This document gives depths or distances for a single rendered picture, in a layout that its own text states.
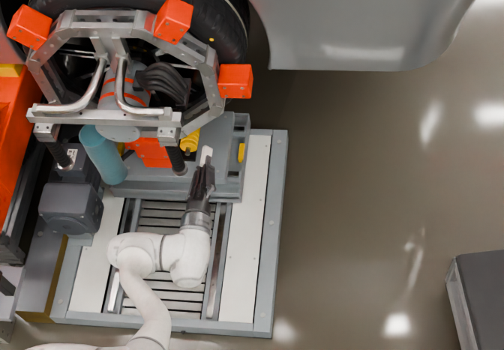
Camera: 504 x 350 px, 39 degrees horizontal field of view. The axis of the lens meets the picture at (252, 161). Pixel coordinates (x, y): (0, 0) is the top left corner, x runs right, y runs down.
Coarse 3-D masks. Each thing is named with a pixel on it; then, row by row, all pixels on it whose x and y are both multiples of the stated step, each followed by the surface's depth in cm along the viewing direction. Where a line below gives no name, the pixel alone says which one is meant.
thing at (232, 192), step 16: (240, 128) 276; (240, 144) 273; (240, 160) 271; (240, 176) 267; (112, 192) 273; (128, 192) 271; (144, 192) 270; (160, 192) 268; (176, 192) 267; (224, 192) 264; (240, 192) 266
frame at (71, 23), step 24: (72, 24) 185; (96, 24) 184; (120, 24) 184; (144, 24) 183; (48, 48) 194; (168, 48) 189; (192, 48) 194; (48, 72) 211; (216, 72) 203; (48, 96) 214; (72, 96) 222; (216, 96) 206; (192, 120) 219
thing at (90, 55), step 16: (64, 48) 210; (80, 48) 211; (144, 48) 207; (64, 64) 219; (80, 64) 227; (176, 64) 212; (80, 80) 225; (160, 80) 237; (192, 80) 230; (96, 96) 228; (160, 96) 229; (192, 96) 226
